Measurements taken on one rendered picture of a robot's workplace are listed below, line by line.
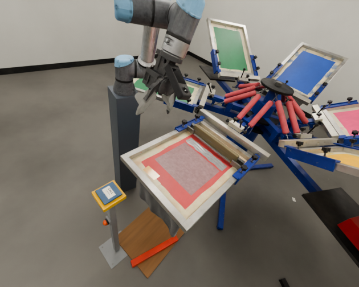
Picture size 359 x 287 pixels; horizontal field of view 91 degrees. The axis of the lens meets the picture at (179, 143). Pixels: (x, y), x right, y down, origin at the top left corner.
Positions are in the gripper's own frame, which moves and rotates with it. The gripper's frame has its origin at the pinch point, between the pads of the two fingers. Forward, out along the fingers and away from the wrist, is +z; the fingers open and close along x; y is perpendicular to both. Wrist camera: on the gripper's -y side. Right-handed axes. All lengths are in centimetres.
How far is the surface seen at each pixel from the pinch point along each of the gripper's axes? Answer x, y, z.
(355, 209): -118, -98, 20
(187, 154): -57, 7, 38
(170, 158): -45, 11, 42
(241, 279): -95, -83, 127
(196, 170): -51, -7, 40
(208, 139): -72, 4, 26
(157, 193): -19, -5, 46
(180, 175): -40, -3, 44
